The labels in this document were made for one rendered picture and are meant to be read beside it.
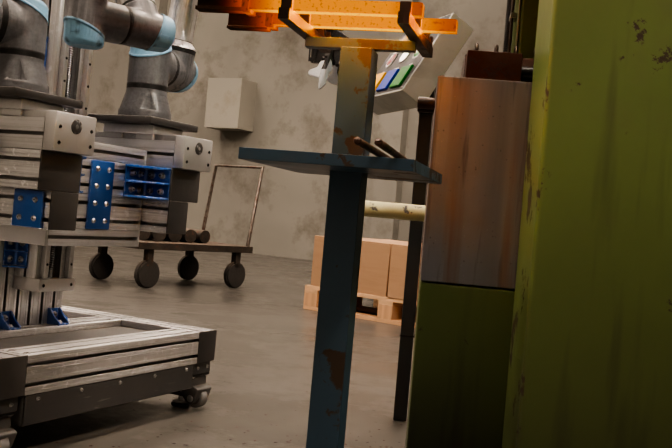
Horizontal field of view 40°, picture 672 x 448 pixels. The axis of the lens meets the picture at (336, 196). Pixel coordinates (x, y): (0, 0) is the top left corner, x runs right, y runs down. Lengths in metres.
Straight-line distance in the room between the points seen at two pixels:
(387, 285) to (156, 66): 2.97
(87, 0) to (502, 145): 0.90
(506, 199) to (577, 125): 0.31
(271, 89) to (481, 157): 10.11
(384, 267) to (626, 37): 3.72
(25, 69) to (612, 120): 1.32
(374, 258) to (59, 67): 3.21
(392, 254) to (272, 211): 6.65
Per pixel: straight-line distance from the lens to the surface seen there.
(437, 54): 2.69
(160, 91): 2.70
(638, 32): 1.83
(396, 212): 2.58
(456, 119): 2.03
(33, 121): 2.22
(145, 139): 2.64
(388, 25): 1.75
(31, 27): 2.33
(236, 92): 11.90
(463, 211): 2.02
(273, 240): 11.87
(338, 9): 1.65
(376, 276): 5.41
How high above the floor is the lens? 0.60
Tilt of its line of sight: 1 degrees up
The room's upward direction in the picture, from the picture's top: 5 degrees clockwise
